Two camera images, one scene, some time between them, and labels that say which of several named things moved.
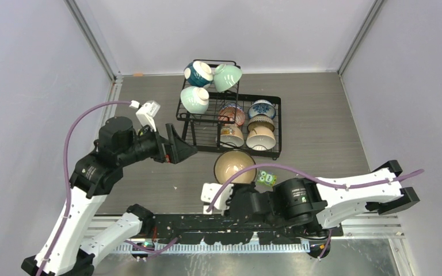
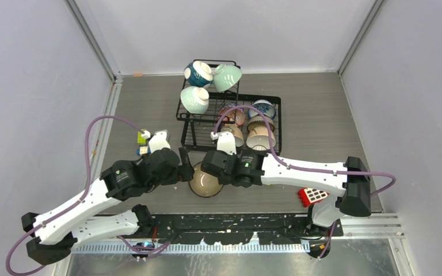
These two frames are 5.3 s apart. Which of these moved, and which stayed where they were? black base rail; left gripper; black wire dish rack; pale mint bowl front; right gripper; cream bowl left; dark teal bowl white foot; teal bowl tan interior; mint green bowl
Moved: right gripper; teal bowl tan interior; left gripper
Stayed: cream bowl left; black wire dish rack; pale mint bowl front; dark teal bowl white foot; mint green bowl; black base rail
